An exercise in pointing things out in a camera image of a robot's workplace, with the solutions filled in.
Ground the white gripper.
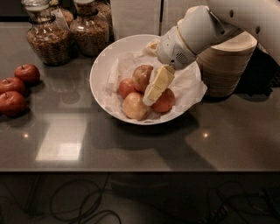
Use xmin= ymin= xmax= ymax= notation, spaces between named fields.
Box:
xmin=143 ymin=26 xmax=196 ymax=106

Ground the yellow-red apple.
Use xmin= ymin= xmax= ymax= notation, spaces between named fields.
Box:
xmin=132 ymin=65 xmax=153 ymax=93

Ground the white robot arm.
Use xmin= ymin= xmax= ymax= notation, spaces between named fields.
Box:
xmin=143 ymin=0 xmax=280 ymax=106

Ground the left red apple in bowl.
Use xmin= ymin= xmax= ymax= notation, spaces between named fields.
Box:
xmin=118 ymin=78 xmax=137 ymax=99

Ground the red apple in bowl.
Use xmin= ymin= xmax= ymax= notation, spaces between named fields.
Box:
xmin=118 ymin=78 xmax=137 ymax=99
xmin=151 ymin=88 xmax=175 ymax=113

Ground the right red apple in bowl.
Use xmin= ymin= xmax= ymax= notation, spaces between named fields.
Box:
xmin=151 ymin=88 xmax=175 ymax=113

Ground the white bowl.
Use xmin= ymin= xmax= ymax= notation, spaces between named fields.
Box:
xmin=89 ymin=34 xmax=202 ymax=126

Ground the front yellow apple in bowl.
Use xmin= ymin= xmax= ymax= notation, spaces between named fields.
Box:
xmin=122 ymin=92 xmax=151 ymax=120

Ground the back red apple on table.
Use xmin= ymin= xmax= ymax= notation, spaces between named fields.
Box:
xmin=14 ymin=64 xmax=40 ymax=86

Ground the red apple on table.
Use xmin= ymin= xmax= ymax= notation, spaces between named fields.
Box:
xmin=0 ymin=77 xmax=26 ymax=95
xmin=0 ymin=91 xmax=27 ymax=117
xmin=14 ymin=64 xmax=40 ymax=86

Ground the front red apple on table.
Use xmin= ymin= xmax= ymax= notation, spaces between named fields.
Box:
xmin=0 ymin=91 xmax=27 ymax=117

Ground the middle red apple on table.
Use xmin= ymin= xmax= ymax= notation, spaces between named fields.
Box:
xmin=0 ymin=77 xmax=26 ymax=95

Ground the white paper liner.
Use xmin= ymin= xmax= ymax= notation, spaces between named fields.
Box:
xmin=104 ymin=35 xmax=208 ymax=123

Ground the back stack of paper bowls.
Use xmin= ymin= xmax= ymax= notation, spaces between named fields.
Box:
xmin=177 ymin=5 xmax=205 ymax=30

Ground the stack of paper bowls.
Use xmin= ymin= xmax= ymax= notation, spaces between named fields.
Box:
xmin=177 ymin=5 xmax=205 ymax=30
xmin=197 ymin=31 xmax=257 ymax=98

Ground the front stack of paper bowls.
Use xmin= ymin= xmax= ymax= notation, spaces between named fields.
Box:
xmin=197 ymin=31 xmax=257 ymax=98

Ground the right glass cereal jar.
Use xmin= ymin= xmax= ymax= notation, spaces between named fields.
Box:
xmin=70 ymin=0 xmax=109 ymax=57

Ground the glass cereal jar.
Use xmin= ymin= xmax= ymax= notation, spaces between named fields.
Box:
xmin=21 ymin=0 xmax=71 ymax=66
xmin=70 ymin=0 xmax=109 ymax=57
xmin=49 ymin=0 xmax=74 ymax=28

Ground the back glass cereal jar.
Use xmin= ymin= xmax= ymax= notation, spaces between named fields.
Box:
xmin=49 ymin=0 xmax=74 ymax=28

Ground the left glass cereal jar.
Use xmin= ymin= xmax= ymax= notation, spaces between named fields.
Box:
xmin=21 ymin=0 xmax=71 ymax=66

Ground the black cable on floor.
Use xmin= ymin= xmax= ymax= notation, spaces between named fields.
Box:
xmin=0 ymin=172 xmax=123 ymax=224

